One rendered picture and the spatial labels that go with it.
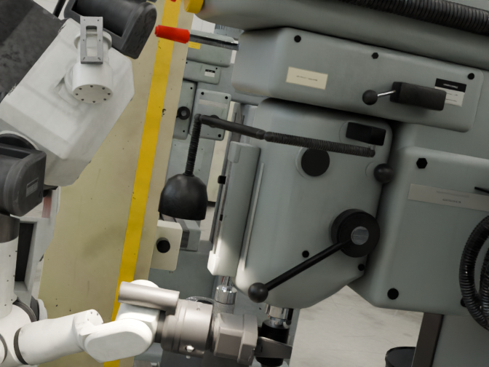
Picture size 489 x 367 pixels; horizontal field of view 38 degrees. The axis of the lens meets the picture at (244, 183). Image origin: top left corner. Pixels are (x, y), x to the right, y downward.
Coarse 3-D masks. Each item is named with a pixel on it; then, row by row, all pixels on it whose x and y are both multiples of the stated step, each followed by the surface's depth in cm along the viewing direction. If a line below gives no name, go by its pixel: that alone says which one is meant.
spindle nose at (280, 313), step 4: (268, 304) 116; (268, 308) 116; (272, 308) 116; (276, 308) 115; (280, 308) 115; (268, 312) 116; (272, 312) 116; (276, 312) 115; (280, 312) 115; (284, 312) 115; (272, 316) 116; (276, 316) 115; (280, 316) 115; (284, 316) 116
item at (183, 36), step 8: (160, 32) 114; (168, 32) 114; (176, 32) 114; (184, 32) 115; (176, 40) 115; (184, 40) 115; (192, 40) 116; (200, 40) 116; (208, 40) 116; (216, 40) 117; (232, 48) 118
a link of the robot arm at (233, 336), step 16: (192, 304) 117; (208, 304) 118; (192, 320) 114; (208, 320) 114; (224, 320) 117; (240, 320) 119; (256, 320) 120; (192, 336) 114; (208, 336) 115; (224, 336) 114; (240, 336) 114; (256, 336) 113; (192, 352) 115; (224, 352) 114; (240, 352) 112
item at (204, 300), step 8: (192, 296) 170; (200, 296) 172; (168, 352) 168; (208, 352) 152; (168, 360) 168; (176, 360) 164; (184, 360) 160; (192, 360) 156; (200, 360) 152; (208, 360) 152; (216, 360) 153; (224, 360) 154; (232, 360) 155
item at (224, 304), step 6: (216, 294) 157; (216, 300) 157; (222, 300) 156; (228, 300) 156; (234, 300) 157; (216, 306) 157; (222, 306) 156; (228, 306) 156; (216, 312) 157; (228, 312) 157
